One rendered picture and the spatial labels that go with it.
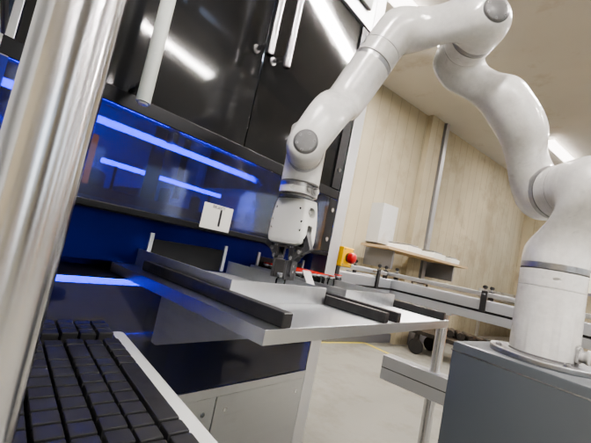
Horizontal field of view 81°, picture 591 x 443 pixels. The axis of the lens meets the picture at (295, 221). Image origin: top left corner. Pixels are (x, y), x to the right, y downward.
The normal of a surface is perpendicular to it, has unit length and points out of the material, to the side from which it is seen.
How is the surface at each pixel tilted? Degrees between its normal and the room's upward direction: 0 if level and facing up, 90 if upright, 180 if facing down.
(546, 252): 89
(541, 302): 90
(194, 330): 90
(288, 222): 92
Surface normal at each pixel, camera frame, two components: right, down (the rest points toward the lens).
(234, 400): 0.74, 0.10
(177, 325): -0.65, -0.19
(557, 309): -0.36, -0.15
